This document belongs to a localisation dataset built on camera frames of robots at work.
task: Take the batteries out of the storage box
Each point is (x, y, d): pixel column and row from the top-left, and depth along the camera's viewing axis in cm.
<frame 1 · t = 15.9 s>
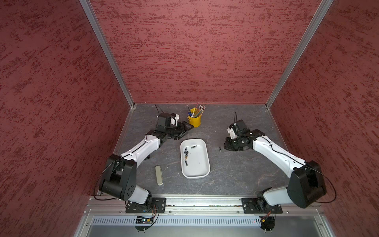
left hand: (191, 131, 84), fingers open
right hand: (225, 149, 85), fingers closed
white oval storage tray: (194, 158, 92), on the table
yellow pencil cup: (196, 122, 105), point 6 cm above the table
coloured pencils bundle: (197, 111, 101), point 14 cm above the table
beige oblong case: (159, 176, 82), point 4 cm above the table
black silver AAA battery: (187, 153, 94), on the table
black battery near tray top: (193, 146, 97), point 2 cm above the table
black battery tray lower: (186, 164, 90), on the table

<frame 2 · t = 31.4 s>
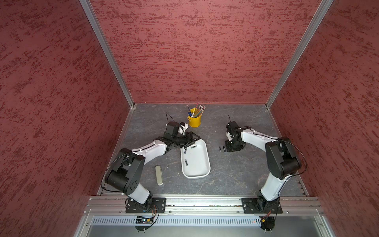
left hand: (197, 142, 85), fingers open
right hand: (230, 151, 94), fingers open
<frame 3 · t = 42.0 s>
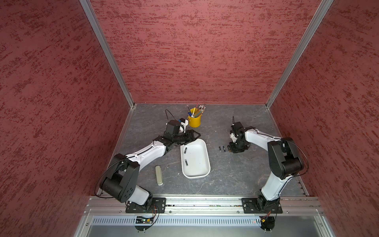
left hand: (197, 138, 84), fingers open
right hand: (235, 152, 94), fingers closed
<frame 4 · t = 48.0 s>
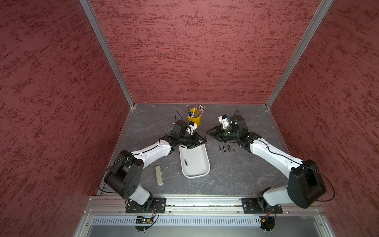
left hand: (205, 143, 81), fingers closed
right hand: (206, 135, 80), fingers open
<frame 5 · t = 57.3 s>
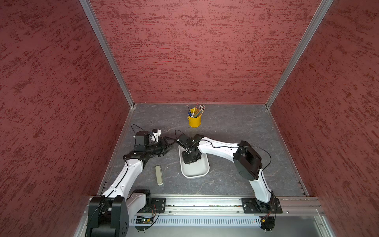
left hand: (175, 145, 80), fingers open
right hand: (189, 163, 87), fingers closed
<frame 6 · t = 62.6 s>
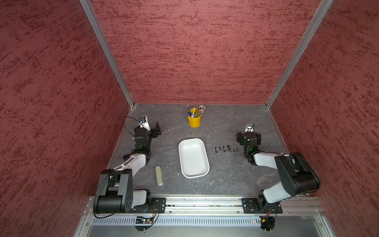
left hand: (150, 125, 89), fingers open
right hand: (248, 134, 95), fingers open
